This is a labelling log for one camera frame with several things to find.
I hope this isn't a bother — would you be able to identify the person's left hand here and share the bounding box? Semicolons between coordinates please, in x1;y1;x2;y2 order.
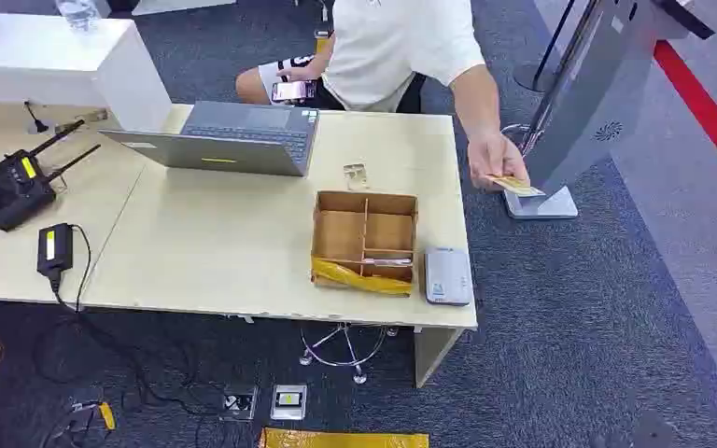
467;131;530;192

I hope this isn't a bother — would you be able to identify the person's right hand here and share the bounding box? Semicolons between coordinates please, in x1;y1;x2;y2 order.
275;62;324;84

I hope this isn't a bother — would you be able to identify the gold card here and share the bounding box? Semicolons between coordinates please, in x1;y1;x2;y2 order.
486;175;546;199

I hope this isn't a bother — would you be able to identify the smartphone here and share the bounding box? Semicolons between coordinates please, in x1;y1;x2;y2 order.
270;80;319;104

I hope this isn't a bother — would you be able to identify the grey open laptop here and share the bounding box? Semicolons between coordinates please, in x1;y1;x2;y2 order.
98;100;321;178

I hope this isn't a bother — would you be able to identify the person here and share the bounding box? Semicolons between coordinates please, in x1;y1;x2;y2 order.
235;0;530;192

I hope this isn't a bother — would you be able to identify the grey kiosk stand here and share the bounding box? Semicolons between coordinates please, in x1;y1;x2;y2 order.
499;0;716;220

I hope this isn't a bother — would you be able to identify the clear plastic card sleeve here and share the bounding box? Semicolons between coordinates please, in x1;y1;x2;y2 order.
343;162;371;192

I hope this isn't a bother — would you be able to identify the grey card reader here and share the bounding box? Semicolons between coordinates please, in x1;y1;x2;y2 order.
423;247;475;307

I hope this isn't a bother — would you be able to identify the wooden divided card box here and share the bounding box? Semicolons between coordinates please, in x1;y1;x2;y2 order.
310;189;420;298

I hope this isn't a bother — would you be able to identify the yellow tape strip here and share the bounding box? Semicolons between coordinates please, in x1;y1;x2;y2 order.
310;256;415;297

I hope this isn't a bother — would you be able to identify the red floor tape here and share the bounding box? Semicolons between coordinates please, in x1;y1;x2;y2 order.
653;39;717;199

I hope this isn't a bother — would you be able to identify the clear water bottle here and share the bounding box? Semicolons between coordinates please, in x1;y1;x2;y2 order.
55;0;103;32

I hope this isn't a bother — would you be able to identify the chrome stool base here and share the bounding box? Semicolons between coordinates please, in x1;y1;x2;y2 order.
299;322;400;385

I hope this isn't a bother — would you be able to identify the white box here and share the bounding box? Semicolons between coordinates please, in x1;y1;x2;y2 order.
0;12;173;133

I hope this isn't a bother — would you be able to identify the small black desk microphone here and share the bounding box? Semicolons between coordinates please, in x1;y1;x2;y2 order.
22;100;50;135

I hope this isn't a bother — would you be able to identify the black power adapter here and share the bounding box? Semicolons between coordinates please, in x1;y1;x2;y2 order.
36;223;75;277

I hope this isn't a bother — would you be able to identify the black router with antennas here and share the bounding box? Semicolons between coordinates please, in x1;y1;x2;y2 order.
0;119;103;233

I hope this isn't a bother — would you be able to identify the silver floor socket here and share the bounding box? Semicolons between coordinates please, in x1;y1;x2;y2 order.
270;384;308;422

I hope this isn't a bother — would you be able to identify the yellow plastic bag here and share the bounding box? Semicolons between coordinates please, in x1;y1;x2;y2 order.
258;427;430;448

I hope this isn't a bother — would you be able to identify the dark floor socket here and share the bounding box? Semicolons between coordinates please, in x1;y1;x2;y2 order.
218;384;260;423

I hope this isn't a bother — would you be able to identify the black power cable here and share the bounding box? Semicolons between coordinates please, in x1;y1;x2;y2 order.
32;224;230;448

